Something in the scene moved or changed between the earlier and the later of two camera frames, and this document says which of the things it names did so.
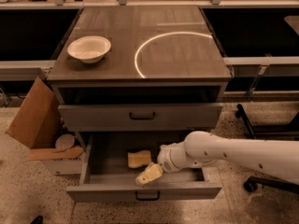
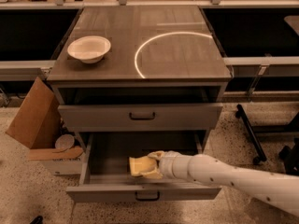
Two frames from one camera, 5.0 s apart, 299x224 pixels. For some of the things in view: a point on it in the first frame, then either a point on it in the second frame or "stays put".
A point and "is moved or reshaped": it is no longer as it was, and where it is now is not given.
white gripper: (165, 159) → (168, 166)
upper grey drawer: (75, 118) stays put
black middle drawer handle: (148, 199) stays put
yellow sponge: (138, 158) is moved or reshaped
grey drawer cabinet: (138, 69) stays put
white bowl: (89, 49) stays put
